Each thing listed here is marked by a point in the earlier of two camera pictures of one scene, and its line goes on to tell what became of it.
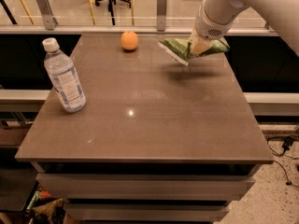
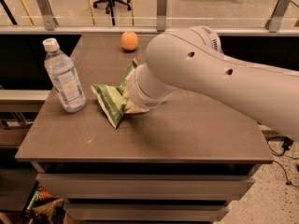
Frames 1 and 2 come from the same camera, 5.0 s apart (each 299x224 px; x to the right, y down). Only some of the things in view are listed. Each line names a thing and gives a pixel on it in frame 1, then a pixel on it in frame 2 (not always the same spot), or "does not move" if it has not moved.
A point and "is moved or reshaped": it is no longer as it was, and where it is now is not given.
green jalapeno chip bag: (180, 49) is moved or reshaped
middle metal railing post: (162, 9) does not move
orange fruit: (129, 40) does not move
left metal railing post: (49, 19) does not move
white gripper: (207, 25) -> (139, 94)
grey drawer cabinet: (145, 192) does not move
